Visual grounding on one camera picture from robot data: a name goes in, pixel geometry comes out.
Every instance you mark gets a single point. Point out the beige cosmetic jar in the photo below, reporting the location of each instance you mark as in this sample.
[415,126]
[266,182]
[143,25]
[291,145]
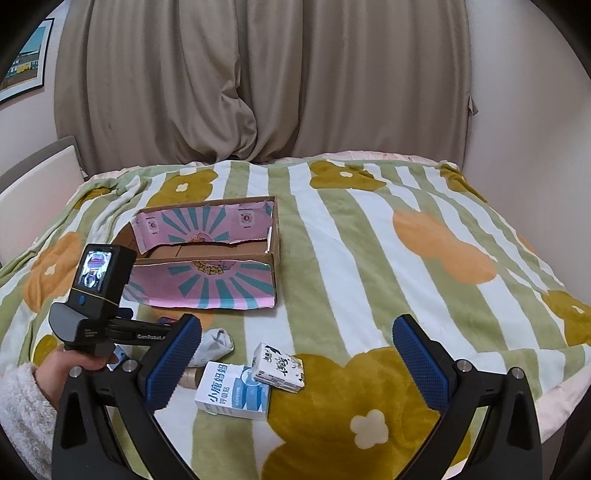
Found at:
[191,377]

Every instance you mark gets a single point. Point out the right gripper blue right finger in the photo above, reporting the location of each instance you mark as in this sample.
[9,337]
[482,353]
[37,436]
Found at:
[422,358]

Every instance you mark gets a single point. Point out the white patterned sock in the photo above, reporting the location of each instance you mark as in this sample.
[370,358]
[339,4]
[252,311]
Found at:
[215,344]

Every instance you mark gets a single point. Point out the framed wall picture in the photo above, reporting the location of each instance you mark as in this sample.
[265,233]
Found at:
[28,69]

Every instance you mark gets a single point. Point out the beige curtain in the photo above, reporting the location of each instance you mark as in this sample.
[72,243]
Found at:
[170,82]

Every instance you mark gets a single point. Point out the green striped floral blanket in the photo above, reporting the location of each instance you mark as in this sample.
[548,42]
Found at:
[362,420]

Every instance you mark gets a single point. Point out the white black patterned box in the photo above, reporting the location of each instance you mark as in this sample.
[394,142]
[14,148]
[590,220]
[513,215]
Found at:
[272,367]

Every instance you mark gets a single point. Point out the person's left hand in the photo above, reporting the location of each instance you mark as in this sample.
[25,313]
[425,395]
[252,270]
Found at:
[52,374]

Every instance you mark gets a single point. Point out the white blue medicine box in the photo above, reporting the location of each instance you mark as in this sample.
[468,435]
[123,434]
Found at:
[230,390]

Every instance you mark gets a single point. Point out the white fleece sleeve forearm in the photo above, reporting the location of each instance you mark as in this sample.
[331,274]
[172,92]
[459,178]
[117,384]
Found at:
[27,421]

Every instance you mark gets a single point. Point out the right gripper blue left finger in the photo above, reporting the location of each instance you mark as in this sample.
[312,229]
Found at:
[163,364]

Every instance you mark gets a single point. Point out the red blue floss pack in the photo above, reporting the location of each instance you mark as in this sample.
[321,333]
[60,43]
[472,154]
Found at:
[166,321]

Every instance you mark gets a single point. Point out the blue cosmetic box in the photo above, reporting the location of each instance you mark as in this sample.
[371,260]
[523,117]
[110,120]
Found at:
[118,357]

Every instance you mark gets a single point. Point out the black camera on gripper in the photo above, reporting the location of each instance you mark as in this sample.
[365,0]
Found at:
[99,281]

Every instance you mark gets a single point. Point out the white padded headboard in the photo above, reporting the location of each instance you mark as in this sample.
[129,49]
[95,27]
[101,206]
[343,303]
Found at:
[34,191]

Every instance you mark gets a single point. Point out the pink cardboard box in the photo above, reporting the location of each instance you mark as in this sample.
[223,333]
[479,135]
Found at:
[218,254]

